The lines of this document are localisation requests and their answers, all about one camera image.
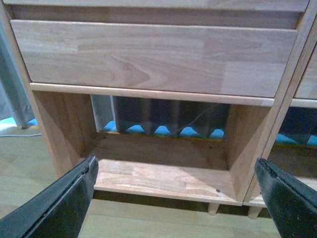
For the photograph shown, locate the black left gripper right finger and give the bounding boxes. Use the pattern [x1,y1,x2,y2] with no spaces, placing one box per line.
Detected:
[255,158,317,238]

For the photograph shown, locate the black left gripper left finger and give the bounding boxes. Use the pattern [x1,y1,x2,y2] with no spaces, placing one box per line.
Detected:
[0,155,99,238]

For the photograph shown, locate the neighbouring cabinet wooden leg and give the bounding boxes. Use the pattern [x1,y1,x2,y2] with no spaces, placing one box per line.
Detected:
[248,206,262,219]

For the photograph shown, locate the grey curtain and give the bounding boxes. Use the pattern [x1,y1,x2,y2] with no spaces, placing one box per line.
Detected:
[0,27,35,126]

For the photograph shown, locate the lower wooden drawer front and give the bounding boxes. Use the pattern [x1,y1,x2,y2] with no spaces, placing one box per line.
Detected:
[11,20,297,98]

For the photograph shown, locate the light wooden bookshelf cabinet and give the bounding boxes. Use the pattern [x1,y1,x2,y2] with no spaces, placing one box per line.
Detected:
[0,0,317,206]

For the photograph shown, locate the white cable on floor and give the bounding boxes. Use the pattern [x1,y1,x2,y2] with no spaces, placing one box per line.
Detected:
[0,133,42,138]

